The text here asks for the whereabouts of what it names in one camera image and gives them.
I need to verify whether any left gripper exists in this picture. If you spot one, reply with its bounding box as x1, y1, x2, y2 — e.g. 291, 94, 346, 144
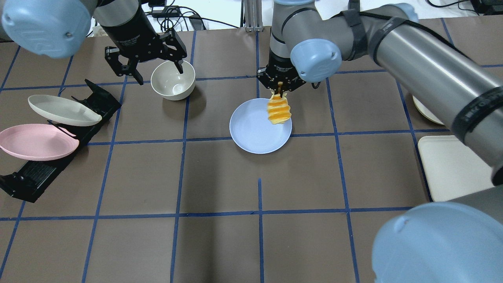
103, 16, 187, 85

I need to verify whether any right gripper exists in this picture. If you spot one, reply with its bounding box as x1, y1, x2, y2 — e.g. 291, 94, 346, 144
257, 55, 306, 93

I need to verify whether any spiral bread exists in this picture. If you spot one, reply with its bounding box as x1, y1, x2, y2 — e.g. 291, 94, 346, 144
266, 92, 292, 124

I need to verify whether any blue plate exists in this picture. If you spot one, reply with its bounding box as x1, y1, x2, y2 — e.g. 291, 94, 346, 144
229, 98, 293, 154

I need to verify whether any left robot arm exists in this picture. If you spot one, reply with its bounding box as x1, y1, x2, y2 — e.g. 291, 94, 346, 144
1, 0, 187, 84

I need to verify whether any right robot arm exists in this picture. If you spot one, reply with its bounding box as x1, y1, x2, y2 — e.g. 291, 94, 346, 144
257, 0, 502, 283

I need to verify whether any cream plate in rack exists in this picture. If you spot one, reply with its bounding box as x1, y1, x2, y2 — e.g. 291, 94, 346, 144
28, 95, 102, 127

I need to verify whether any black plate rack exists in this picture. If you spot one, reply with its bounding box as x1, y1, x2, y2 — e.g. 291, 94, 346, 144
1, 79, 121, 203

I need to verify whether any white plate with lemon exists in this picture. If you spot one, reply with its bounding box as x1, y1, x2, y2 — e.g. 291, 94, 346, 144
413, 95, 445, 126

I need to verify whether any pink plate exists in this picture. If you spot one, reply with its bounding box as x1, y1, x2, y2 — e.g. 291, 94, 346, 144
0, 124, 80, 161

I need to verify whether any cream bowl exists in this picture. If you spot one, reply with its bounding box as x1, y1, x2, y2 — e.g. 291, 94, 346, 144
151, 61, 196, 101

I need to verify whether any cream tray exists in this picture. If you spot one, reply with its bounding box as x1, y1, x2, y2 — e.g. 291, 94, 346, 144
417, 136, 494, 201

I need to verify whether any aluminium frame post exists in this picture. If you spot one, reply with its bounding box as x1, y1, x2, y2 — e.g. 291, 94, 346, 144
240, 0, 264, 32

